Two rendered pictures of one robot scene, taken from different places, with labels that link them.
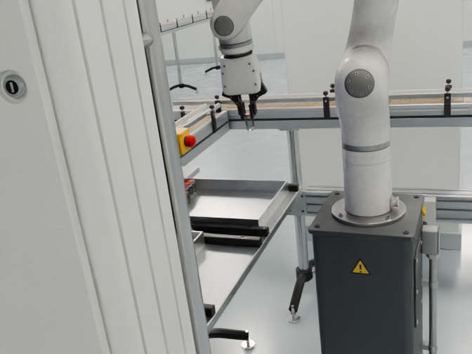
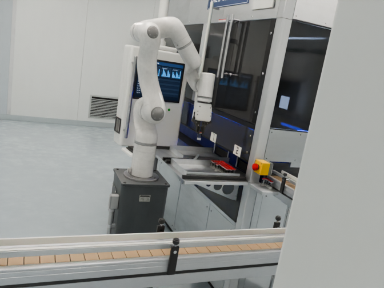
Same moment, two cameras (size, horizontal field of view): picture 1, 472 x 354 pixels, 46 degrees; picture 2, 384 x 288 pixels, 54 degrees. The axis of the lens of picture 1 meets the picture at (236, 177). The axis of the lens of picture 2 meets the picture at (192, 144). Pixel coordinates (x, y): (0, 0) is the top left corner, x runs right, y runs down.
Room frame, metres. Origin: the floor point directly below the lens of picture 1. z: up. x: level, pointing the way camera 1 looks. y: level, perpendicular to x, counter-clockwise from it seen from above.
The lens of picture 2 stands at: (2.82, -1.62, 1.50)
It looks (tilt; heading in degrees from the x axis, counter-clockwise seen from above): 12 degrees down; 132
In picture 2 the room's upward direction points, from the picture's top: 9 degrees clockwise
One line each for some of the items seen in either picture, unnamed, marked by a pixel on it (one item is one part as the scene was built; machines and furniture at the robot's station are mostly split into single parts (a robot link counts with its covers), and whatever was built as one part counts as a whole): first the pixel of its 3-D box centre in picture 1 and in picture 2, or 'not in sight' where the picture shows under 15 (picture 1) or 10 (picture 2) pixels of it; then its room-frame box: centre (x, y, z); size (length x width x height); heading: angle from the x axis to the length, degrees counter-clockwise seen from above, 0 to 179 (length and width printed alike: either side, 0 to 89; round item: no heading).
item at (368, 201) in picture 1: (366, 178); (143, 160); (1.34, -0.33, 0.95); 0.19 x 0.19 x 0.18
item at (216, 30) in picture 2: not in sight; (214, 65); (1.03, 0.47, 1.51); 0.47 x 0.01 x 0.59; 157
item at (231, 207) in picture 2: not in sight; (180, 156); (0.73, 0.59, 0.73); 1.98 x 0.01 x 0.25; 157
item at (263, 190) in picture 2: (173, 175); (266, 189); (1.79, 0.21, 0.87); 0.14 x 0.13 x 0.02; 67
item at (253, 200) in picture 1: (215, 201); (204, 168); (1.44, 0.06, 0.90); 0.34 x 0.26 x 0.04; 66
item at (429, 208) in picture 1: (420, 208); not in sight; (2.07, -0.73, 0.50); 0.12 x 0.05 x 0.09; 67
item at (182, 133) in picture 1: (176, 141); (262, 167); (1.76, 0.18, 1.00); 0.08 x 0.07 x 0.07; 67
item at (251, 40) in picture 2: not in sight; (247, 70); (1.45, 0.29, 1.51); 0.43 x 0.01 x 0.59; 157
